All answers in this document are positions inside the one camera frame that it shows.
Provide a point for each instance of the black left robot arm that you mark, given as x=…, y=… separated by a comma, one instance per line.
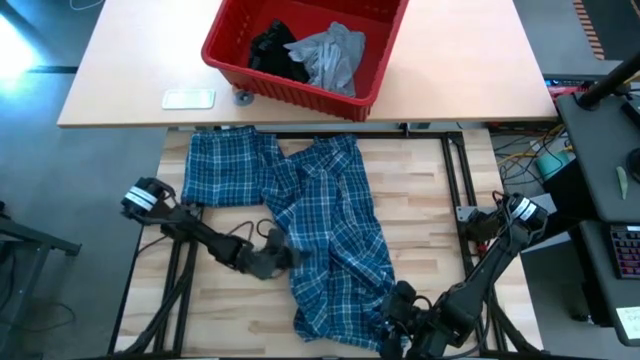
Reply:
x=190, y=230

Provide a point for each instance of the blue plaid pajama pants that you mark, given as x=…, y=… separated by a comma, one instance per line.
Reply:
x=225, y=170

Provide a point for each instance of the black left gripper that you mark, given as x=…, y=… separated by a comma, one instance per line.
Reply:
x=257, y=260

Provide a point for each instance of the red electronic device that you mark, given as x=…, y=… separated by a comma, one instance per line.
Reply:
x=565, y=90

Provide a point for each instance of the black operator desk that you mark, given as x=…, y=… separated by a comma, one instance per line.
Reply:
x=600, y=150

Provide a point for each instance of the black garment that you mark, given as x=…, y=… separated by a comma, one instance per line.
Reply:
x=275, y=50

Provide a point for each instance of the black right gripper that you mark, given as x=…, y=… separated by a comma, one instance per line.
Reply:
x=410, y=335

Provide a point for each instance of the black aluminium table frame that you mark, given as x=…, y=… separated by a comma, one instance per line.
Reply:
x=450, y=150

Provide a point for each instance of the red plastic laundry bin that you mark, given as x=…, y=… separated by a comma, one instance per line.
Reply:
x=225, y=45

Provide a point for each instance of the blue plaid button shirt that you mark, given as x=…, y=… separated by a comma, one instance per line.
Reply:
x=330, y=240

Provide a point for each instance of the white rectangular pad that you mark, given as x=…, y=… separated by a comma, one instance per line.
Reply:
x=188, y=99

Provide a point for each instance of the small green object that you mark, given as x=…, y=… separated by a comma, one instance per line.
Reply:
x=622, y=182

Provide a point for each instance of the white paper sheet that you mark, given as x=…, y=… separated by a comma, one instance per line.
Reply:
x=630, y=322

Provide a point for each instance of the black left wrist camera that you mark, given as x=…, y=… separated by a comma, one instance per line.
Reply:
x=275, y=239

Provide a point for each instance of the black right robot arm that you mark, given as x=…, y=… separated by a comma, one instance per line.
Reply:
x=495, y=270

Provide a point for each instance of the light wood side table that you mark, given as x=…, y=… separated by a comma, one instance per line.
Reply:
x=475, y=60

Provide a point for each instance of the black desk pole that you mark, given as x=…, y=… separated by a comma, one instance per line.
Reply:
x=607, y=85

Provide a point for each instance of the black keyboard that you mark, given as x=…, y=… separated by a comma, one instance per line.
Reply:
x=627, y=250

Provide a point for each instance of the black metal stand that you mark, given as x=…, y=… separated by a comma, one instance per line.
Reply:
x=30, y=235

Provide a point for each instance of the grey garment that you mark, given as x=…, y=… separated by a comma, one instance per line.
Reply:
x=330, y=57

